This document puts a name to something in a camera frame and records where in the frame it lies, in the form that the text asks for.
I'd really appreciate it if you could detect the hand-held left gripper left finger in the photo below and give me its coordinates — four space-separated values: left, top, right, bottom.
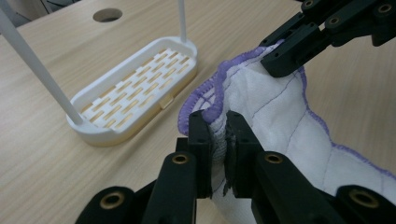
177 109 214 200

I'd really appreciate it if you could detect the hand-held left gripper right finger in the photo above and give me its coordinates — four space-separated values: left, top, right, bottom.
224 110 265 200

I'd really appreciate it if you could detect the white cloth with purple edge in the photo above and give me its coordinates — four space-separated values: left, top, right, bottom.
177 40 396 224

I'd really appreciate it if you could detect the white plastic rack with handle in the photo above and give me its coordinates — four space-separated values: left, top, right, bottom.
0 0 199 147

